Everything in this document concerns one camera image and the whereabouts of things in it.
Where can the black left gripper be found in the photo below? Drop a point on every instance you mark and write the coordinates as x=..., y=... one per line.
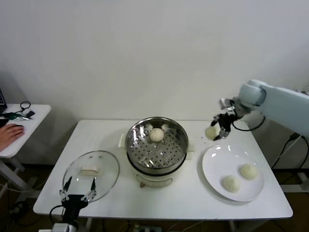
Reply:
x=72, y=203

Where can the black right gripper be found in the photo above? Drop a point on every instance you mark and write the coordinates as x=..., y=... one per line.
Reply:
x=225, y=122

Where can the white steamed baozi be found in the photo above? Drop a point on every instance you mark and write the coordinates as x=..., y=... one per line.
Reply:
x=231, y=183
x=248, y=171
x=156, y=134
x=211, y=133

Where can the glass pot lid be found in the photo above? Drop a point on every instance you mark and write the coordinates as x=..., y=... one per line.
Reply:
x=106, y=169

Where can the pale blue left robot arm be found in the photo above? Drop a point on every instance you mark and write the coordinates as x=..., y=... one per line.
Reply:
x=65, y=227

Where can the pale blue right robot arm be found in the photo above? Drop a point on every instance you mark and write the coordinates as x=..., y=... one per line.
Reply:
x=285, y=104

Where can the perforated steel steamer basket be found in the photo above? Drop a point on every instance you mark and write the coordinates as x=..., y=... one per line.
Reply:
x=169, y=149

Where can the bare person hand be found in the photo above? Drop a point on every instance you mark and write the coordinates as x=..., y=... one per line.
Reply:
x=10, y=135

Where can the large white plate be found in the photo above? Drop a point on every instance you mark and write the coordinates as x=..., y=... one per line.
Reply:
x=217, y=164

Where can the white electric cooker base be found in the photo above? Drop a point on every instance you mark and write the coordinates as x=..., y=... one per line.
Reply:
x=154, y=180

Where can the white power strip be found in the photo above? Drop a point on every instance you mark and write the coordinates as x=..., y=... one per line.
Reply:
x=147, y=228

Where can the white side table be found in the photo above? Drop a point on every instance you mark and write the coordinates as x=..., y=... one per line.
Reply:
x=36, y=120

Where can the small black device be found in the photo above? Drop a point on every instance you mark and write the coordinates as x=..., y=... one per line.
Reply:
x=31, y=113

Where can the black laptop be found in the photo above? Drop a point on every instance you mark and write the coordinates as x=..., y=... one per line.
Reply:
x=2, y=99

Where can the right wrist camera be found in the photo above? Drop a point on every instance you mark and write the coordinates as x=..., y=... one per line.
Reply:
x=227, y=102

